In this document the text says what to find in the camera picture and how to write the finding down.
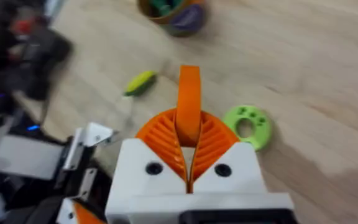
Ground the green disc with holes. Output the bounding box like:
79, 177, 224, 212
222, 105, 273, 152

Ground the yellow green corn toy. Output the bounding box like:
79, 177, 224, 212
123, 70, 158, 98

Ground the tub with toys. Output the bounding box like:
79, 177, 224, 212
136, 0, 207, 38

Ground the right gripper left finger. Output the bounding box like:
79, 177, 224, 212
105, 108, 189, 224

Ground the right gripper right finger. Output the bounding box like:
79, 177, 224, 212
190, 110, 269, 194

